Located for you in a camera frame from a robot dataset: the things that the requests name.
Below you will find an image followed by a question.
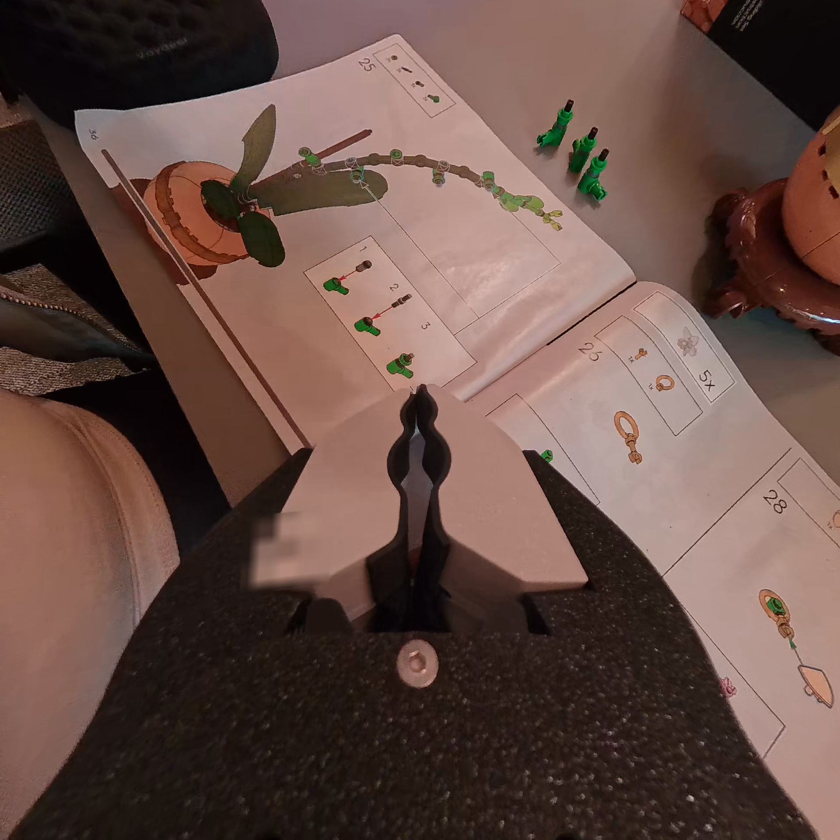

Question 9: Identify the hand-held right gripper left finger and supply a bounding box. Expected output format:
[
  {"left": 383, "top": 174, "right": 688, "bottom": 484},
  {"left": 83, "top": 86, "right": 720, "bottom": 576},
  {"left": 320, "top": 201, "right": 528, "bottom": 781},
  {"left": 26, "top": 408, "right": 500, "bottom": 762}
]
[{"left": 249, "top": 386, "right": 427, "bottom": 632}]

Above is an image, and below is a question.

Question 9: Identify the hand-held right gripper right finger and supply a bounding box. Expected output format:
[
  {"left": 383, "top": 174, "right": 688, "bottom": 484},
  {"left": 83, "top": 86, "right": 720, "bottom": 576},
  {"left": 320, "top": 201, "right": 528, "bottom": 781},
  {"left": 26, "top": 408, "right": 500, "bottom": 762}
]
[{"left": 416, "top": 385, "right": 589, "bottom": 631}]

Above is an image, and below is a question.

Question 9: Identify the green brick connector piece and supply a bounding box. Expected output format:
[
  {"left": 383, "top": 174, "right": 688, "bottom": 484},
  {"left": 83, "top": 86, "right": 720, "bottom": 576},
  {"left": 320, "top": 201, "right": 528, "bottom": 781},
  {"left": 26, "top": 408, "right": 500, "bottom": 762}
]
[
  {"left": 577, "top": 148, "right": 611, "bottom": 201},
  {"left": 567, "top": 126, "right": 600, "bottom": 175},
  {"left": 535, "top": 98, "right": 577, "bottom": 151}
]

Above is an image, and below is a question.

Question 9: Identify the brick orchid plant model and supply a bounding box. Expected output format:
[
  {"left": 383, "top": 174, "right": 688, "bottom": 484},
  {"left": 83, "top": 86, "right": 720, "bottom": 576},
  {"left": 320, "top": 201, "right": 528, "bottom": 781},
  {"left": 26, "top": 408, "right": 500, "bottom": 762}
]
[{"left": 703, "top": 105, "right": 840, "bottom": 358}]

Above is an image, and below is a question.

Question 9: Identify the open building instruction booklet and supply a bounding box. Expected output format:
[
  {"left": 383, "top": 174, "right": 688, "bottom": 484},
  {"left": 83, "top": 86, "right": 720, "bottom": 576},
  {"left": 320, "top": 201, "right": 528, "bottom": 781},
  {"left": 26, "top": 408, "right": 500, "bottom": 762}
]
[{"left": 73, "top": 34, "right": 840, "bottom": 840}]

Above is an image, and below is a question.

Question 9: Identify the grey zippered jacket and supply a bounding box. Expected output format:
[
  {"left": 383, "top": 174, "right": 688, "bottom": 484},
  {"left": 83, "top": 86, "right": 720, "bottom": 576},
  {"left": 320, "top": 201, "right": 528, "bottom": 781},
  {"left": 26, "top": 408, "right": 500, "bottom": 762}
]
[{"left": 0, "top": 262, "right": 158, "bottom": 396}]

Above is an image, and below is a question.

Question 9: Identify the grey fabric chair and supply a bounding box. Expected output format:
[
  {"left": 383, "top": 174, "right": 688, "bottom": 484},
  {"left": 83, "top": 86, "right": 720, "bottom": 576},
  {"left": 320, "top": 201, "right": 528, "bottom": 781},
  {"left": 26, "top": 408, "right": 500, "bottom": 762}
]
[{"left": 0, "top": 98, "right": 89, "bottom": 263}]

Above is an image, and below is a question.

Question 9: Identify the black padded bag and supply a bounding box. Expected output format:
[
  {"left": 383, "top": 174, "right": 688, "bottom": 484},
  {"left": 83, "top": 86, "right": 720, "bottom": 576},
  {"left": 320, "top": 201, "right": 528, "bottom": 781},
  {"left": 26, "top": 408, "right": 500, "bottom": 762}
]
[{"left": 0, "top": 0, "right": 280, "bottom": 129}]

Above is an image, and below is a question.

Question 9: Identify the dark orchid picture box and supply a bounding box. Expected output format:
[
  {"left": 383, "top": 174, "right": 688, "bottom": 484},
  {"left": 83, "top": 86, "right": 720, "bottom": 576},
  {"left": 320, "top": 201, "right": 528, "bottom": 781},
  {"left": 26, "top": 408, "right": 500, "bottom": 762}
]
[{"left": 679, "top": 0, "right": 840, "bottom": 132}]

